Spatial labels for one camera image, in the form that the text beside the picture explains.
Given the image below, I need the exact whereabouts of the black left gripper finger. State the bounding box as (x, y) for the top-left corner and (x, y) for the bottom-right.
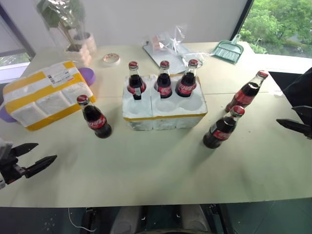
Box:
(24, 155), (58, 179)
(12, 142), (39, 158)

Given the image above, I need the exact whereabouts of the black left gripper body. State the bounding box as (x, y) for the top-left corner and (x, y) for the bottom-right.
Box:
(0, 152), (26, 185)

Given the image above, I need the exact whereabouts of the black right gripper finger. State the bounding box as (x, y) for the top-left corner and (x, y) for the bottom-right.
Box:
(276, 118), (312, 140)
(291, 105), (312, 125)

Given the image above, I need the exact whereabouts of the white package with yellow tape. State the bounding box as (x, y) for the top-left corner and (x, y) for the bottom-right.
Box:
(2, 60), (97, 132)

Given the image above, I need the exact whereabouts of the glass cola bottle red cap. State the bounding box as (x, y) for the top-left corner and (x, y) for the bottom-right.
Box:
(154, 60), (172, 99)
(76, 95), (113, 139)
(127, 61), (147, 101)
(202, 105), (246, 150)
(224, 70), (270, 113)
(175, 59), (198, 98)

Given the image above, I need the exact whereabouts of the white foam bottle tray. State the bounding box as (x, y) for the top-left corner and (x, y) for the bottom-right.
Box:
(122, 74), (208, 132)

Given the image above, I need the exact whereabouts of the black fabric object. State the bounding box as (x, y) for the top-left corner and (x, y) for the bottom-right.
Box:
(282, 66), (312, 108)

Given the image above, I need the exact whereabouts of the purple plastic basin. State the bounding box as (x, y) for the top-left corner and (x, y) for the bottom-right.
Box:
(0, 67), (96, 123)

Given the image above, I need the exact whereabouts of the green dustpan with brush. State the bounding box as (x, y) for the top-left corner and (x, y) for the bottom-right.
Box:
(210, 34), (245, 65)

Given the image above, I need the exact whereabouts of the grey rounded shape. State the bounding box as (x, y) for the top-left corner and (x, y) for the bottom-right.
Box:
(109, 205), (143, 234)

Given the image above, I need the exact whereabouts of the potted plant in plastic wrap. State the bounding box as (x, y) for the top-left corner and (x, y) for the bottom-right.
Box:
(69, 0), (98, 55)
(36, 0), (93, 68)

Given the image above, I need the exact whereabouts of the white adhesive tape roll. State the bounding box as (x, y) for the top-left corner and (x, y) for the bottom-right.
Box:
(102, 53), (121, 67)

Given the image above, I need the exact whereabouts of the clear plastic bag on tray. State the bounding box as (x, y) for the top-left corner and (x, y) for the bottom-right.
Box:
(142, 39), (195, 75)

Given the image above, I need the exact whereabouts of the orange item in clear bag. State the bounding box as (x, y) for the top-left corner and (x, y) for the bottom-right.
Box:
(145, 34), (173, 52)

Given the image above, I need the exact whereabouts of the thin white cable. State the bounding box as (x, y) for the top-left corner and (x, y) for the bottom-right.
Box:
(67, 207), (91, 232)

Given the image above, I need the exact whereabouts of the black window frame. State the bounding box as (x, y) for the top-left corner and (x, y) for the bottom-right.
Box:
(232, 0), (254, 42)

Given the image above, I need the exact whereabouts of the dark window frame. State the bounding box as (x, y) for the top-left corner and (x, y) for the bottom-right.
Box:
(0, 3), (37, 64)

